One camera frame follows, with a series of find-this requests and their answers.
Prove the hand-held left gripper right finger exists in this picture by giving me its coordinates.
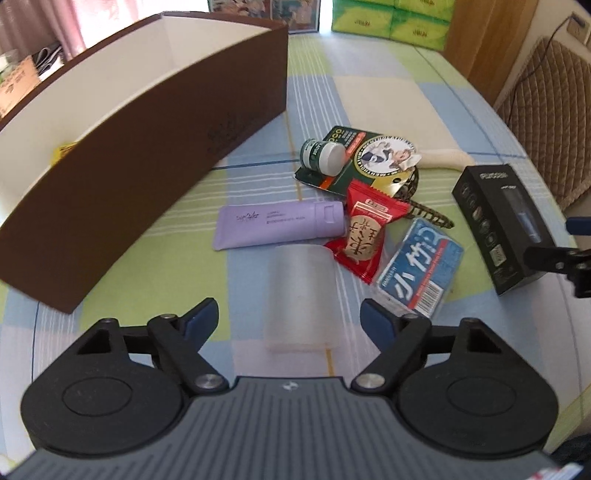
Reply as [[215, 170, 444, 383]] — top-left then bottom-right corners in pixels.
[[351, 298, 505, 398]]

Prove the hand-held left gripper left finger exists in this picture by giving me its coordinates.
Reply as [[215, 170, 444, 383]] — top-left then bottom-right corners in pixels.
[[76, 298, 229, 398]]

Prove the blue and white packet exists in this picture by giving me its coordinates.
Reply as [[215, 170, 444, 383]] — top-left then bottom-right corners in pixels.
[[374, 218, 465, 319]]

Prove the black product box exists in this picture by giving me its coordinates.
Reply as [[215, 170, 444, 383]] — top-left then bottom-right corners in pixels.
[[451, 164, 559, 296]]

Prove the red snack packet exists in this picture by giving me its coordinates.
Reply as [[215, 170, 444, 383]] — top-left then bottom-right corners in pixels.
[[323, 180, 411, 284]]

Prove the braided keychain cord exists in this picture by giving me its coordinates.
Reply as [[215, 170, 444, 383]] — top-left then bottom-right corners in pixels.
[[392, 168, 455, 229]]

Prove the purple cosmetic tube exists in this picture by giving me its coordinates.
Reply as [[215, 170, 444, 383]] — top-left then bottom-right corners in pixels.
[[213, 202, 347, 251]]

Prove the large brown cardboard box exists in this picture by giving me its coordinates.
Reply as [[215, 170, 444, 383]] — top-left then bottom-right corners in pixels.
[[0, 11, 289, 315]]

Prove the brown quilted chair cushion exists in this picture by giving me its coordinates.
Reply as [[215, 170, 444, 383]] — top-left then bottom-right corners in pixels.
[[496, 37, 591, 213]]

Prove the dark green card packet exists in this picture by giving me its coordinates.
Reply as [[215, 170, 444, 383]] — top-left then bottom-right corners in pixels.
[[294, 126, 416, 200]]

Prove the round printed badge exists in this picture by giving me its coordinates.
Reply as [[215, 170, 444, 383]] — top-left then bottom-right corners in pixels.
[[353, 134, 423, 178]]

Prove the small green and white jar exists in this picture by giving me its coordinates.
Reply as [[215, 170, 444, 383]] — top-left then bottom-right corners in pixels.
[[300, 138, 346, 177]]

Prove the brown wooden board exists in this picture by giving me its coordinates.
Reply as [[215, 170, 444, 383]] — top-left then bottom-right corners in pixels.
[[442, 0, 540, 108]]

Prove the yellow snack packet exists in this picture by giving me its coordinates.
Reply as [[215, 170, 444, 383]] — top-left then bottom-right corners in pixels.
[[50, 142, 78, 164]]

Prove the stack of green tissue packs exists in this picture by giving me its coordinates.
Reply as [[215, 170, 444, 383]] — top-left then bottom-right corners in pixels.
[[331, 0, 451, 51]]

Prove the dark folded bag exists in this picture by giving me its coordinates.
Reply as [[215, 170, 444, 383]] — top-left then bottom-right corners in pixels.
[[31, 43, 64, 75]]

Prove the printed milk carton box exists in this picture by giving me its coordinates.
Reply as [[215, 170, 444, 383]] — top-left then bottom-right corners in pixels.
[[208, 0, 319, 33]]

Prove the pink curtain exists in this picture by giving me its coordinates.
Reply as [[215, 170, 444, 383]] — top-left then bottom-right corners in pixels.
[[0, 0, 163, 62]]

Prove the black cable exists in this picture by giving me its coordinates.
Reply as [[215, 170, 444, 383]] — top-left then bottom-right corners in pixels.
[[512, 17, 574, 108]]

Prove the white wall outlet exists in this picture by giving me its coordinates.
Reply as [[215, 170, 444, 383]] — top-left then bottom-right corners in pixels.
[[567, 11, 591, 41]]

